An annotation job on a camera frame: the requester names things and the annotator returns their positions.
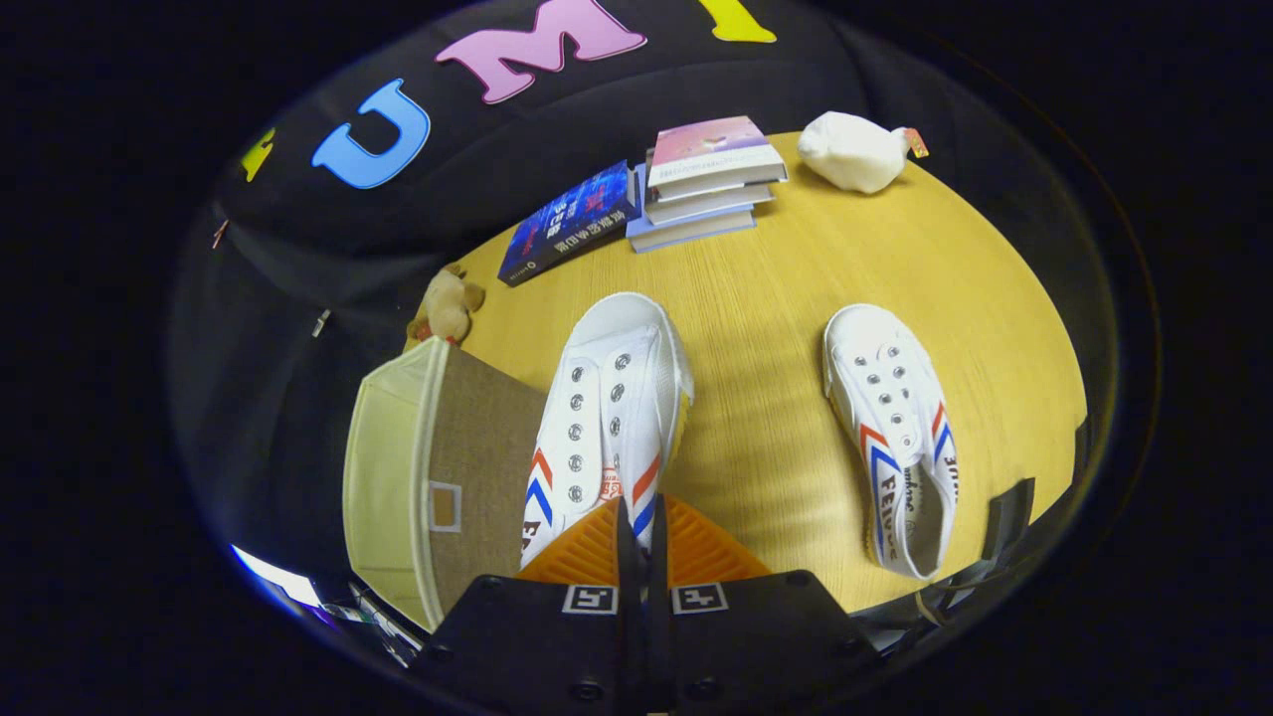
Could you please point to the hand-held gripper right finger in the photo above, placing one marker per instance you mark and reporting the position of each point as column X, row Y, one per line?
column 756, row 641

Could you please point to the black backdrop cloth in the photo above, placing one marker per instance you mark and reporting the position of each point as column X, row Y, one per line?
column 298, row 288

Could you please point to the bright lit screen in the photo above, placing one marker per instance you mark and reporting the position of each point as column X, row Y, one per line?
column 278, row 577

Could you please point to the white plush toy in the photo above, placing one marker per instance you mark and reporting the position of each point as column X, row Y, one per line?
column 855, row 154

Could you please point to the white striped canvas shoe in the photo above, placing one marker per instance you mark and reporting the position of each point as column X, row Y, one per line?
column 612, row 398
column 885, row 398

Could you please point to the dark blue book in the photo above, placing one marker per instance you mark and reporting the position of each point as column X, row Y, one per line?
column 567, row 224

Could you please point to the light blue cover book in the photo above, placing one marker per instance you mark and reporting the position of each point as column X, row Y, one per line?
column 686, row 234

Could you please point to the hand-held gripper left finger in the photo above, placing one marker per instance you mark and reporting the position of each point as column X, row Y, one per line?
column 537, row 646

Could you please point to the pink clothespin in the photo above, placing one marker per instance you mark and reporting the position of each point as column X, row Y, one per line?
column 219, row 234

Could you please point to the pink cover book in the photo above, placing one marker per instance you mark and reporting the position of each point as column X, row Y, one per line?
column 706, row 144

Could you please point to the white book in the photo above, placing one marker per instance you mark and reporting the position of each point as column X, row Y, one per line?
column 696, row 207

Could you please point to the brown plush toy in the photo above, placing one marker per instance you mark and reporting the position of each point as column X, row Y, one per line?
column 448, row 308

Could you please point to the beige fabric storage box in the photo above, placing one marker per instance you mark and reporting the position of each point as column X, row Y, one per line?
column 477, row 447

